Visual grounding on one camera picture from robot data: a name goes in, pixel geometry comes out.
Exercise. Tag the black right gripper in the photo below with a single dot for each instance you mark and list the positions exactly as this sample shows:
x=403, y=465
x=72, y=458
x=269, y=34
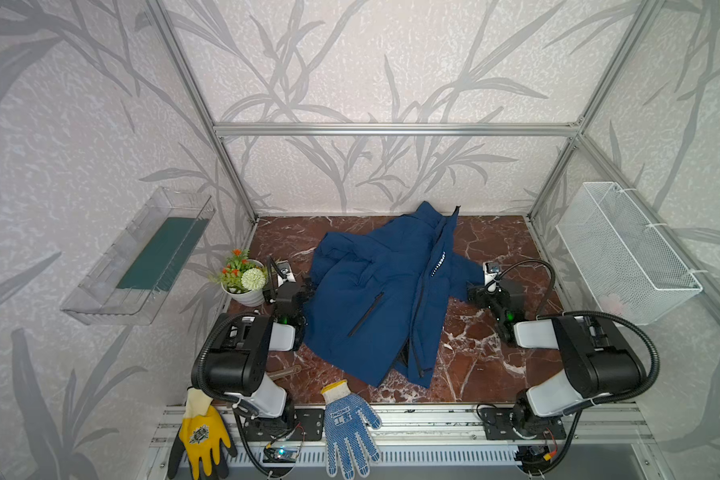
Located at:
x=483, y=294

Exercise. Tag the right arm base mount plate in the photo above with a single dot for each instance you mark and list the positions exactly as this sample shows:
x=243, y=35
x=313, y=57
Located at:
x=500, y=423

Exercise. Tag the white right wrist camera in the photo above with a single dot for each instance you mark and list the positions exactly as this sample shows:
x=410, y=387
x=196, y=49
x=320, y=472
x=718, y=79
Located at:
x=491, y=272

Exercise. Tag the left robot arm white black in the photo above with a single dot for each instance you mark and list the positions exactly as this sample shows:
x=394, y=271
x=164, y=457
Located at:
x=231, y=364

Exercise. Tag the potted artificial flowers white pot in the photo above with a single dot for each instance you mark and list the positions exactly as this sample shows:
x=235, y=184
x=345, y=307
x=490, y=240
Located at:
x=242, y=278

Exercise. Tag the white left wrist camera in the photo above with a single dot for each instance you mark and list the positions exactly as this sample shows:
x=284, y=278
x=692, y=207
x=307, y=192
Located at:
x=280, y=272

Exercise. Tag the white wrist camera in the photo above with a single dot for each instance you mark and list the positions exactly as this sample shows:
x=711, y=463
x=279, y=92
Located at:
x=491, y=272
x=280, y=272

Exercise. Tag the blue dotted work glove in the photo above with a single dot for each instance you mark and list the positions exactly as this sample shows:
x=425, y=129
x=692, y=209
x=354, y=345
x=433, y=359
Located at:
x=349, y=448

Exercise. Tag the pink object in basket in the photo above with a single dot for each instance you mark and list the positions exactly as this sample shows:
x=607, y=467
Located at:
x=613, y=304

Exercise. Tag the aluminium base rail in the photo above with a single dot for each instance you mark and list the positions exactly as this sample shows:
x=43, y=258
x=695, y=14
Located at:
x=448, y=441

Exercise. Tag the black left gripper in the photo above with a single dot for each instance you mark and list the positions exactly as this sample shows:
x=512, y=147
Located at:
x=289, y=292

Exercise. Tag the green sponge mat in tray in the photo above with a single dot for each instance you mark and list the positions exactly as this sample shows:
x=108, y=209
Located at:
x=159, y=263

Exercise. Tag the yellow black work glove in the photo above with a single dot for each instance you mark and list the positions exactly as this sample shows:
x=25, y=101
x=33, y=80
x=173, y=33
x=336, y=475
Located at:
x=203, y=437

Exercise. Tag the blue zip-up jacket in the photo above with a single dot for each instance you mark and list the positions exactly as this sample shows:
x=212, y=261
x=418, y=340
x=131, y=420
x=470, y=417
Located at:
x=381, y=298

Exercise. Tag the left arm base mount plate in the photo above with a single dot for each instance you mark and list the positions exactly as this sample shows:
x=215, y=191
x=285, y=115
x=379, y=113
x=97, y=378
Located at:
x=292, y=425

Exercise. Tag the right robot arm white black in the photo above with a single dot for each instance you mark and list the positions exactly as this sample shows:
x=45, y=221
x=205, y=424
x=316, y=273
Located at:
x=605, y=358

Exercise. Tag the clear plastic wall tray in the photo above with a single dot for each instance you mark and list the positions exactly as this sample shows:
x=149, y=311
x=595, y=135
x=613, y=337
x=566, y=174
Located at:
x=96, y=300

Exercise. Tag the white wire mesh basket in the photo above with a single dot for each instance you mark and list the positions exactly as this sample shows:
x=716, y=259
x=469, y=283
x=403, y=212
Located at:
x=618, y=250

